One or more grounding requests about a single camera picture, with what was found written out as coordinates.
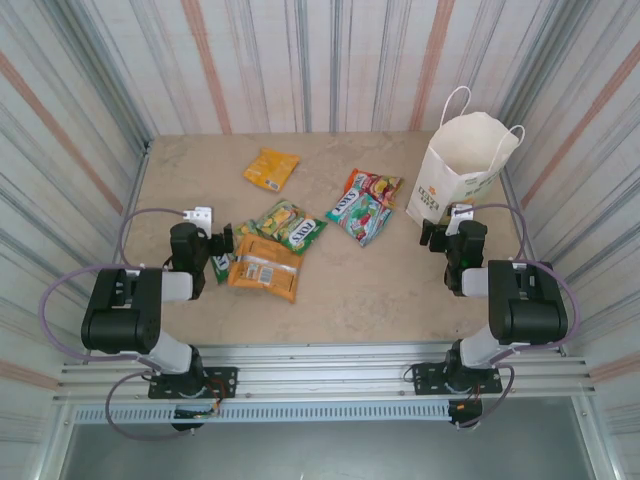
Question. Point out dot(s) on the aluminium rail frame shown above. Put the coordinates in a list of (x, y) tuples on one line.
[(320, 365)]

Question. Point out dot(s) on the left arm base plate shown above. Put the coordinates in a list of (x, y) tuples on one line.
[(225, 380)]

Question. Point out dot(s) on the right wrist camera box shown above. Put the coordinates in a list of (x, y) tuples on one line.
[(457, 217)]

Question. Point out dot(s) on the left arm base connector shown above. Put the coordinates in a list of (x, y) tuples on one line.
[(189, 426)]

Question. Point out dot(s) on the green yellow fruit snack bag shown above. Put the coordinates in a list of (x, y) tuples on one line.
[(275, 216)]

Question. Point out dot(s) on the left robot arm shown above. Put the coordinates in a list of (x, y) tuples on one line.
[(120, 320)]

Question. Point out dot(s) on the large orange snack bag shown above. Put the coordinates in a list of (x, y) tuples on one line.
[(265, 270)]

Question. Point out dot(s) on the white paper bag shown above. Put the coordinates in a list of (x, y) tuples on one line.
[(440, 165)]

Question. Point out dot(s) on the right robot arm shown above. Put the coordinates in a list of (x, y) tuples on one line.
[(530, 310)]

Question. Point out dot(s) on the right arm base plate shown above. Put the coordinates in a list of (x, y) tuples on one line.
[(425, 377)]

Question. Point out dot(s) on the orange red Fox's candy bag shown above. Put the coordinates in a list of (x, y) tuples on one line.
[(380, 186)]

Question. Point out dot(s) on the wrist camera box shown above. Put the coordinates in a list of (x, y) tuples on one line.
[(199, 214), (457, 217)]

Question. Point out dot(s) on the right arm base connector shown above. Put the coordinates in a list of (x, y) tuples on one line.
[(465, 412)]

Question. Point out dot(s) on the teal Fox's candy bag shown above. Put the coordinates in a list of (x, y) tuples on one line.
[(357, 217)]

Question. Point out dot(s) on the small yellow-orange snack packet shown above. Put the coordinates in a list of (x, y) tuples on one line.
[(270, 167)]

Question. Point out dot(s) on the dark green snack packet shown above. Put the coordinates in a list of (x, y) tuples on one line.
[(221, 268)]

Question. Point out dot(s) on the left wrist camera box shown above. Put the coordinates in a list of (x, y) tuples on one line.
[(199, 214)]

